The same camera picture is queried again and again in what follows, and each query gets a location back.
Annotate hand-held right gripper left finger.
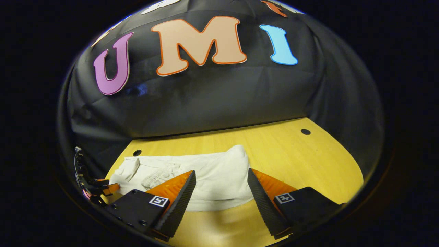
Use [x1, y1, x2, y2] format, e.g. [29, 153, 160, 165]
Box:
[104, 170, 197, 242]

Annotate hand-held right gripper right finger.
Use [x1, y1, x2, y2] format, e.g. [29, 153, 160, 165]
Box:
[247, 168, 346, 240]

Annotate white jeans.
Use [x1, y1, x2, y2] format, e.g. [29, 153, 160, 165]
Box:
[109, 144, 254, 212]

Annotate black backdrop cloth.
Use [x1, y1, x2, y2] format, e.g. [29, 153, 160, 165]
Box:
[58, 0, 384, 179]

